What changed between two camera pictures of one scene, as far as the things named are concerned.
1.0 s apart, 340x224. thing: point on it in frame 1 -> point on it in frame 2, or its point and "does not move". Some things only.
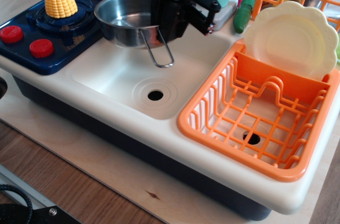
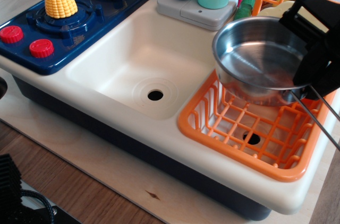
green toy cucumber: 243,13 does not move
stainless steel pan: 124,17 -> 255,59
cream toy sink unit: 114,95 does not move
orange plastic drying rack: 270,117 does not move
